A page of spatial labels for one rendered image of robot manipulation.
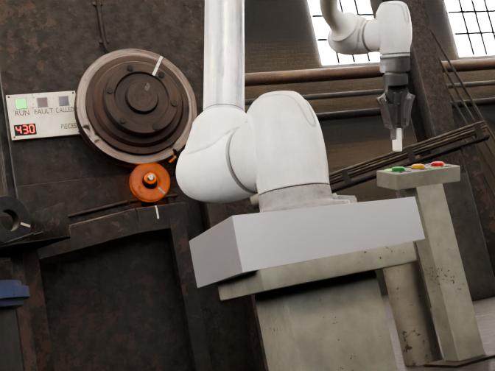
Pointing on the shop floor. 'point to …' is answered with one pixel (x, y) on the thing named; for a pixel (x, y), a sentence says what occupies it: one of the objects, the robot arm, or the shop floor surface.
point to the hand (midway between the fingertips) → (397, 139)
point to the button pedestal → (441, 263)
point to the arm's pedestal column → (327, 326)
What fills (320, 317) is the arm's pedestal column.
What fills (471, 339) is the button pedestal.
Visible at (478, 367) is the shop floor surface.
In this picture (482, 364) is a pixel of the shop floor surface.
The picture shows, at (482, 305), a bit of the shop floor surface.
